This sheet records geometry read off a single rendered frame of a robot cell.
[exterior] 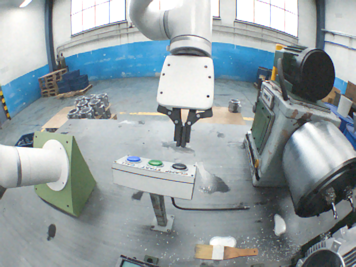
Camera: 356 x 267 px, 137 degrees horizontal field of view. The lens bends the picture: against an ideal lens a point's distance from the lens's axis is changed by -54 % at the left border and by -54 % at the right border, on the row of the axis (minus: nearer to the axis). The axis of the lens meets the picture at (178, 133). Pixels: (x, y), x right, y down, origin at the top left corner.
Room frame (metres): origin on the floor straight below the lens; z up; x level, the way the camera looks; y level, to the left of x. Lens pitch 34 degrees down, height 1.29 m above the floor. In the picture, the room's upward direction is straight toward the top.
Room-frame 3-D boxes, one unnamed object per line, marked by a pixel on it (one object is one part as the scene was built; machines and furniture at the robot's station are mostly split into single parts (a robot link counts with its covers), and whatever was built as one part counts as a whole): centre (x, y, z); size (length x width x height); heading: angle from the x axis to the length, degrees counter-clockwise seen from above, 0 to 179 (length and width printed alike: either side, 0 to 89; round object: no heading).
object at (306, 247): (-0.02, -0.46, 0.86); 0.07 x 0.06 x 0.12; 169
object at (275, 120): (0.47, -0.48, 0.99); 0.35 x 0.31 x 0.37; 169
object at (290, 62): (0.51, -0.46, 1.16); 0.33 x 0.26 x 0.42; 169
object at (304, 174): (0.23, -0.43, 1.04); 0.37 x 0.25 x 0.25; 169
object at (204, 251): (0.08, -0.15, 0.80); 0.21 x 0.05 x 0.01; 79
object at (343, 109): (1.09, -2.20, 0.99); 0.24 x 0.22 x 0.24; 175
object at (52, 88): (4.92, 5.13, 0.45); 1.26 x 0.86 x 0.89; 85
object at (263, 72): (4.34, -3.13, 0.37); 1.20 x 0.80 x 0.74; 80
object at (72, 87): (4.39, 3.60, 0.39); 1.20 x 0.80 x 0.79; 93
